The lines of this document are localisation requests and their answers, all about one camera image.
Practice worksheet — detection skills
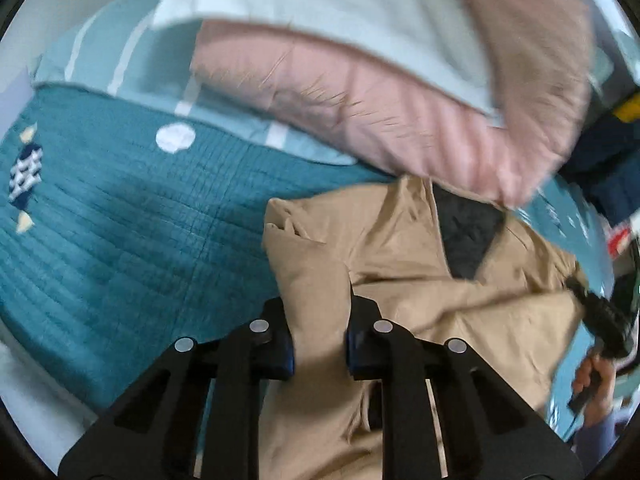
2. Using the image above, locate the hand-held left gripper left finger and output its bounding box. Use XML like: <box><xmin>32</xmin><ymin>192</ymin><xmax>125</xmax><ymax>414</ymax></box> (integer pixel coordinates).
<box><xmin>57</xmin><ymin>299</ymin><xmax>297</xmax><ymax>480</ymax></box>

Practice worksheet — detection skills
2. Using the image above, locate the dark blue garment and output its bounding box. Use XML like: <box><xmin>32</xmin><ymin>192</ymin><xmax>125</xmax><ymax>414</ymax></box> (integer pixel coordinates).
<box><xmin>557</xmin><ymin>109</ymin><xmax>640</xmax><ymax>228</ymax></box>

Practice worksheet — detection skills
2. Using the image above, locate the red and white object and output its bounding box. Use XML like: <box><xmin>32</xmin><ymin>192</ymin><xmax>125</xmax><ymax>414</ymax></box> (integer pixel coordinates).
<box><xmin>606</xmin><ymin>224</ymin><xmax>637</xmax><ymax>257</ymax></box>

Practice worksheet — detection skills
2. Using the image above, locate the teal quilted blanket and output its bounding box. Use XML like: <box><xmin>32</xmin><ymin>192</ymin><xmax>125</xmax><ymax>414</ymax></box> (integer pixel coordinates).
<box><xmin>0</xmin><ymin>81</ymin><xmax>401</xmax><ymax>413</ymax></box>

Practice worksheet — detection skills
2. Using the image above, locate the pink and white pillow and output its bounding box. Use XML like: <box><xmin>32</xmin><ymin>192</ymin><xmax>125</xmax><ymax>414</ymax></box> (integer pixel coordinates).
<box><xmin>189</xmin><ymin>0</ymin><xmax>595</xmax><ymax>212</ymax></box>

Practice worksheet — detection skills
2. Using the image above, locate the light blue printed cloth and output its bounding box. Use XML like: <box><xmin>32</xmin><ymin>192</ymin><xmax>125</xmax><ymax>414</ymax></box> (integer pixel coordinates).
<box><xmin>514</xmin><ymin>179</ymin><xmax>617</xmax><ymax>428</ymax></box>

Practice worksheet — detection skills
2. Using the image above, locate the light blue striped pillow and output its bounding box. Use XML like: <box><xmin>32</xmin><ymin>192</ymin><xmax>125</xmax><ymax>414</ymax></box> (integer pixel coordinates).
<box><xmin>34</xmin><ymin>0</ymin><xmax>357</xmax><ymax>167</ymax></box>

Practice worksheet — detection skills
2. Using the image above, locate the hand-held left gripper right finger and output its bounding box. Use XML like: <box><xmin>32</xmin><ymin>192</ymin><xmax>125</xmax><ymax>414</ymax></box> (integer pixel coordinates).
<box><xmin>344</xmin><ymin>295</ymin><xmax>587</xmax><ymax>480</ymax></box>

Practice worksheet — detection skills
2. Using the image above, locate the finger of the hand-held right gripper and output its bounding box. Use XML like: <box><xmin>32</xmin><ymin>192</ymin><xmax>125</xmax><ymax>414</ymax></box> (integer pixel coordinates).
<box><xmin>564</xmin><ymin>276</ymin><xmax>591</xmax><ymax>307</ymax></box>

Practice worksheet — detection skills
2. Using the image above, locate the person's right hand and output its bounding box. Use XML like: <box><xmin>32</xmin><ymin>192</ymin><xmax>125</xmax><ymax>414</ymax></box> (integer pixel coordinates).
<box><xmin>571</xmin><ymin>347</ymin><xmax>621</xmax><ymax>430</ymax></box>

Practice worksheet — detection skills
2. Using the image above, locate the white bed sheet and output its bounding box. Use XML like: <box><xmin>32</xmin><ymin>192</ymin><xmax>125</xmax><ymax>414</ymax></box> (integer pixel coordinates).
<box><xmin>0</xmin><ymin>342</ymin><xmax>98</xmax><ymax>433</ymax></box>

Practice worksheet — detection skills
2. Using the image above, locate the tan coat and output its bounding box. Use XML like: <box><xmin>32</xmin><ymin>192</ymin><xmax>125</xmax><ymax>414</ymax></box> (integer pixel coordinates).
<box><xmin>260</xmin><ymin>174</ymin><xmax>595</xmax><ymax>480</ymax></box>

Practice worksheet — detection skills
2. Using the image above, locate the person's right forearm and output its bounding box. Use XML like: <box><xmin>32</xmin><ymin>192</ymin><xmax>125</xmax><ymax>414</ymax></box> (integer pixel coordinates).
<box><xmin>574</xmin><ymin>407</ymin><xmax>632</xmax><ymax>467</ymax></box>

